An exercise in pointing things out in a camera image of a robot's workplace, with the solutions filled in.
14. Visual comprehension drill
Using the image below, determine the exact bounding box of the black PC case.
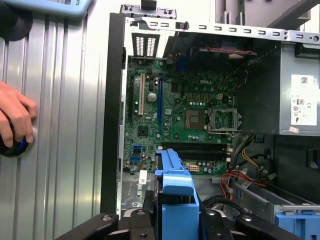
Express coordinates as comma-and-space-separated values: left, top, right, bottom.
101, 12, 320, 240

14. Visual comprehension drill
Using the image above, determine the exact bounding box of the CPU socket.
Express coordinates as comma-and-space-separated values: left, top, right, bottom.
185, 109, 206, 130

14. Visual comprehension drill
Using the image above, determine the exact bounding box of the thin wire locking lever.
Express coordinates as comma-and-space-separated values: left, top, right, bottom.
224, 130, 243, 139

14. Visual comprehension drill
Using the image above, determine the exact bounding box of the round black tool blue ring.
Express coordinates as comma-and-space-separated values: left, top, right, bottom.
0, 122, 30, 158

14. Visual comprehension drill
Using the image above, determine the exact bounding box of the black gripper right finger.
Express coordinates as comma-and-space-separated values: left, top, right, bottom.
198, 208, 303, 240

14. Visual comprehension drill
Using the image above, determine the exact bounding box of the green motherboard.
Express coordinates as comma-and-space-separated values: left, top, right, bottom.
123, 56, 237, 176

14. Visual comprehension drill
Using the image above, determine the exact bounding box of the black plastic latch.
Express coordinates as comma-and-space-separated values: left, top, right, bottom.
141, 0, 158, 11

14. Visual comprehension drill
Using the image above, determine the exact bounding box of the white expansion slot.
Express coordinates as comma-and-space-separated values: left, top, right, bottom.
138, 73, 146, 117

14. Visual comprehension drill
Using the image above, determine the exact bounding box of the black RAM slot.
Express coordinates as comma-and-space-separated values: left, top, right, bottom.
161, 141, 233, 148
161, 152, 233, 158
161, 146, 233, 153
174, 156, 233, 163

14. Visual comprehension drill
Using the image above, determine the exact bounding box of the person's hand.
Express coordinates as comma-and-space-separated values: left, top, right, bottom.
0, 81, 39, 149

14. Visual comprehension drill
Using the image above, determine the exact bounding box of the metal socket cover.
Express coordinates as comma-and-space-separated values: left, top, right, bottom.
204, 107, 243, 133

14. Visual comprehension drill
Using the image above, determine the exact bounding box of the blue expansion slot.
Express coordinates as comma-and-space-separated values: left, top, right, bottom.
157, 76, 165, 133

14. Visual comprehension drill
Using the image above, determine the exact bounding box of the hinged metal card bracket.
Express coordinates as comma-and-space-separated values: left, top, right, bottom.
119, 3, 178, 21

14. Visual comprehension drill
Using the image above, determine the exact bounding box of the grey power supply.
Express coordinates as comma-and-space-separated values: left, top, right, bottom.
234, 41, 320, 136

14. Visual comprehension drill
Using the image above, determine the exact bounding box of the hard disk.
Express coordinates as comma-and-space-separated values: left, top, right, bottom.
154, 147, 206, 240

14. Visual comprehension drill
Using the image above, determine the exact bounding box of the black round stand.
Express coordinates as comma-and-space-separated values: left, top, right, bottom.
0, 3, 34, 42

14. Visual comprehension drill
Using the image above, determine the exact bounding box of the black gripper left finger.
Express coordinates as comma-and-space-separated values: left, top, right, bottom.
53, 208, 155, 240

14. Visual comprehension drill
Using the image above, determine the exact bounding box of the grey metal drive cage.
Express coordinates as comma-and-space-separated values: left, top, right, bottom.
232, 181, 320, 240

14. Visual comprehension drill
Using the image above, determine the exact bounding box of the orange red wire bundle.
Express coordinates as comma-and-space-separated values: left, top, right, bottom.
221, 168, 268, 201

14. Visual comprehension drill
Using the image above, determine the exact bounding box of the long black expansion slot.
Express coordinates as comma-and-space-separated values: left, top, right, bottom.
129, 74, 135, 124

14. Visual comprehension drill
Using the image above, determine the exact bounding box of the yellow black supply wire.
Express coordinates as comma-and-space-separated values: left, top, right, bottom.
238, 133, 276, 178

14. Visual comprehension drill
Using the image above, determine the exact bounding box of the blue plastic drive latch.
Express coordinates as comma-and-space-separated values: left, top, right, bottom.
274, 211, 320, 240

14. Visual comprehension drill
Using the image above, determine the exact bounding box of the red black fan wire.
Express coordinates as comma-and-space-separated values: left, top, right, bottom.
199, 46, 258, 91

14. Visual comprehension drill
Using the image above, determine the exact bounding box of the pale blue teach pendant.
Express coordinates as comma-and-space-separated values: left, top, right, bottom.
0, 0, 94, 19

